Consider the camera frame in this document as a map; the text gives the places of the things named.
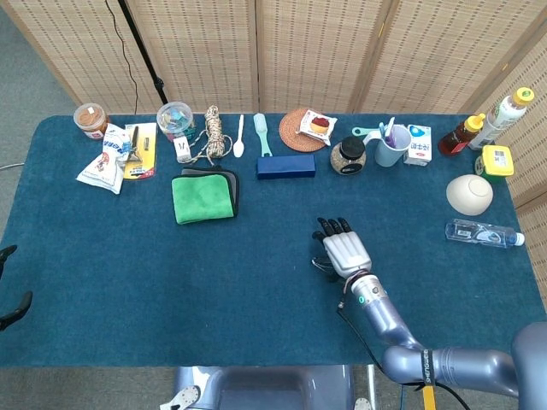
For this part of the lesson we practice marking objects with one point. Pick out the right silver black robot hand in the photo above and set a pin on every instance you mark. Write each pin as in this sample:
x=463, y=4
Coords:
x=346, y=254

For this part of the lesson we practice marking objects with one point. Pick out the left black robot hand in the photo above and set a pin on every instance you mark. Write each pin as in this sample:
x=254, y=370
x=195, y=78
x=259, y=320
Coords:
x=21, y=307

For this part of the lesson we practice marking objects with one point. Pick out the wire-frame eyeglasses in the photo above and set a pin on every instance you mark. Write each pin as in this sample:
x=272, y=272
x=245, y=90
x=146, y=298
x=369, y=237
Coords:
x=317, y=265

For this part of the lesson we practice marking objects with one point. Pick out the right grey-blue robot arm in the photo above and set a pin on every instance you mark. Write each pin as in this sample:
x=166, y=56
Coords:
x=384, y=316

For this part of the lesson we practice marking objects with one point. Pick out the glass jar black lid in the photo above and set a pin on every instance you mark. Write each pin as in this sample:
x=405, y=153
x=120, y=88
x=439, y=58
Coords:
x=348, y=158

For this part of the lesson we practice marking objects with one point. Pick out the dark blue rectangular case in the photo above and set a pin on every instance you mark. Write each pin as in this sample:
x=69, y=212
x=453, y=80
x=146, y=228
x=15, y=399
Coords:
x=286, y=167

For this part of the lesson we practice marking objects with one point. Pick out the light blue mug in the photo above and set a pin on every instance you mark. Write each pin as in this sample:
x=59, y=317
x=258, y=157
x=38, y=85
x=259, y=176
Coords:
x=389, y=156

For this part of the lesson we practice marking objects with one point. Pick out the teal measuring spoon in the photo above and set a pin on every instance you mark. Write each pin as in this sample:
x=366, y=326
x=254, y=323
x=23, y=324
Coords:
x=361, y=130

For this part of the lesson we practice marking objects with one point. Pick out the blue toothbrush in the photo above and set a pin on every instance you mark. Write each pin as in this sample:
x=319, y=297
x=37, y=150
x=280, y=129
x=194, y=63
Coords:
x=383, y=130

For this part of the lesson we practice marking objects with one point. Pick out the white blue milk carton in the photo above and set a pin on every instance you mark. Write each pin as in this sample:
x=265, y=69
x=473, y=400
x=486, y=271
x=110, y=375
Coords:
x=418, y=145

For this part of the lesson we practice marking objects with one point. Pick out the white snack packet red cake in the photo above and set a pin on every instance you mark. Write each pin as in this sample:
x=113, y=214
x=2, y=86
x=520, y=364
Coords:
x=318, y=126

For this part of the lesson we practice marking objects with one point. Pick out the purple toothbrush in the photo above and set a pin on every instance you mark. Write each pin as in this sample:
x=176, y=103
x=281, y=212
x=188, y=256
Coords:
x=391, y=130

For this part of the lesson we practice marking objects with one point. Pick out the white table leg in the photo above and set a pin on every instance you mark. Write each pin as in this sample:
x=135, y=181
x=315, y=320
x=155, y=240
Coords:
x=372, y=384

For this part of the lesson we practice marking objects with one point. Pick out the round woven rattan coaster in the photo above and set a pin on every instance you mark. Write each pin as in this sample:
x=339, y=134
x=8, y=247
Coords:
x=292, y=132

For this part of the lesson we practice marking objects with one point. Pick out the clear plastic water bottle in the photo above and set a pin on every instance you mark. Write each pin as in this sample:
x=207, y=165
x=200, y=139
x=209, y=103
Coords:
x=478, y=232

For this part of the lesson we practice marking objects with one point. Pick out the beige bowl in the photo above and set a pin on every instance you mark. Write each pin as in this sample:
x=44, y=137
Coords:
x=469, y=194

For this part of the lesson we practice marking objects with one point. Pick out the white plastic spoon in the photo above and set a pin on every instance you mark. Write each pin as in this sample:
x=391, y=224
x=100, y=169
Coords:
x=239, y=149

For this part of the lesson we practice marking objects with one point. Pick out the blue table cloth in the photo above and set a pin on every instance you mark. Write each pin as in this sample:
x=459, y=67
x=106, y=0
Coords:
x=171, y=277

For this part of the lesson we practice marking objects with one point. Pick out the grey-blue robot torso base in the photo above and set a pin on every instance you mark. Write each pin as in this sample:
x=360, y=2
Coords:
x=265, y=384

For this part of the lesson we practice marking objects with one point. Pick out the light green brush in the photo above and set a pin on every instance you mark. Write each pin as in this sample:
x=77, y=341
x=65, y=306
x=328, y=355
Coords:
x=260, y=126

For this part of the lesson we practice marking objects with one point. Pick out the green microfibre cloth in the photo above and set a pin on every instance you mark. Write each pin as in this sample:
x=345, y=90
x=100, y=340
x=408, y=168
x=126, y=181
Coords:
x=201, y=198

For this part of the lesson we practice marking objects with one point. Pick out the white crumpled snack bag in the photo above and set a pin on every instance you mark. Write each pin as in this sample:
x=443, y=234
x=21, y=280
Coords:
x=102, y=173

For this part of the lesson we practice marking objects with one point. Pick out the amber honey bottle yellow cap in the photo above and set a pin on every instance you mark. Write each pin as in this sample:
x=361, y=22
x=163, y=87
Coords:
x=457, y=138

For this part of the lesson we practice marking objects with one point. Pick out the green container yellow lid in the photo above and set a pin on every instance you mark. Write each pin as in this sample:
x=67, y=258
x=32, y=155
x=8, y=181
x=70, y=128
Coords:
x=498, y=160

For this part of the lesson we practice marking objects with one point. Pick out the blue white small packet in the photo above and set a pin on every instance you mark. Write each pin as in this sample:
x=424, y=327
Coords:
x=113, y=143

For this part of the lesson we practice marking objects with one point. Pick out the white charger plug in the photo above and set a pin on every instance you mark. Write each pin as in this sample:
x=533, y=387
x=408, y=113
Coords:
x=183, y=149

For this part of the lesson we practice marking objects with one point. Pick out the yellow blister pack tool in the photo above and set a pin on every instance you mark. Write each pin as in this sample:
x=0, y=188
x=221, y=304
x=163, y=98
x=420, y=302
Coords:
x=147, y=160

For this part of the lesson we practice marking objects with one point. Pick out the orange snack jar clear lid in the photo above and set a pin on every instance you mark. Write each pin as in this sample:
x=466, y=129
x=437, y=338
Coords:
x=89, y=119

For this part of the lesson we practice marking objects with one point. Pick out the white drink bottle yellow cap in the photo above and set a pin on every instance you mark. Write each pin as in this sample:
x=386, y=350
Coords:
x=500, y=117

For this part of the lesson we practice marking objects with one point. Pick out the clear jar of coloured clips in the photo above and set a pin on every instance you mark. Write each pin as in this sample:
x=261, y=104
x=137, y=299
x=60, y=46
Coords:
x=175, y=121

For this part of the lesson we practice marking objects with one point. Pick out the woven bamboo folding screen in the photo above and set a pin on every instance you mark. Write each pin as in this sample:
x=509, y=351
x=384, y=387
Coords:
x=205, y=51

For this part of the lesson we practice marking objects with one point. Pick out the black stand pole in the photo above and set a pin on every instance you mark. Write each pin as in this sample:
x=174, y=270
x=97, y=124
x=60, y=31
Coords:
x=141, y=46

